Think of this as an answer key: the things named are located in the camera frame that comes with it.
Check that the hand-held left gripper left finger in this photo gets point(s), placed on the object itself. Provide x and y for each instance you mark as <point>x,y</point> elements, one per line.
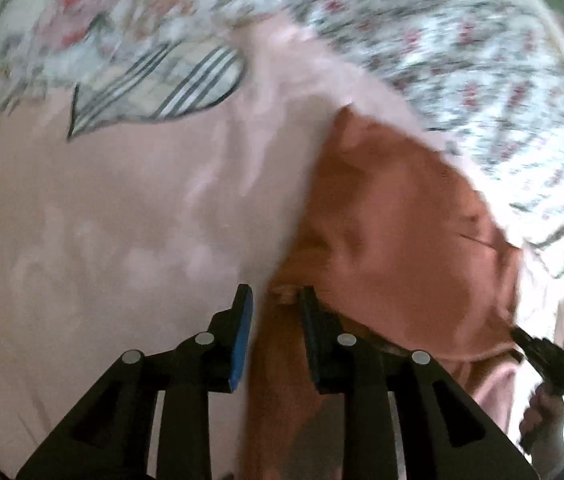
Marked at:
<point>241,340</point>

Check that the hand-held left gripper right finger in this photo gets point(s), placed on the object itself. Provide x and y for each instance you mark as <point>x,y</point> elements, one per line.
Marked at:
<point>312,340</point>

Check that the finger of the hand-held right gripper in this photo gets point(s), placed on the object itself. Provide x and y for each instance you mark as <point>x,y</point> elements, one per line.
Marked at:
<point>547,360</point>

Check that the orange knit garment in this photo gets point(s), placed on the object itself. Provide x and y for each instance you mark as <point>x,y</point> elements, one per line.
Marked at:
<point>392,240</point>

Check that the small floral print quilt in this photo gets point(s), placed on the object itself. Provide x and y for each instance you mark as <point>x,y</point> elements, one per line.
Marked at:
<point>452,60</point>

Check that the large floral print pillow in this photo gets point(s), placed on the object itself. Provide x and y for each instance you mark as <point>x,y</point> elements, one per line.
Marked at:
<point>97,25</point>

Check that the person's right hand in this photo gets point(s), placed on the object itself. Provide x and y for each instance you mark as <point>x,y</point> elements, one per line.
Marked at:
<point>544,415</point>

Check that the pink heart print bedsheet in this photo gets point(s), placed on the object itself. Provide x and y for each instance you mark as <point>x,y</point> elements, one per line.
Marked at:
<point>112,240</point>

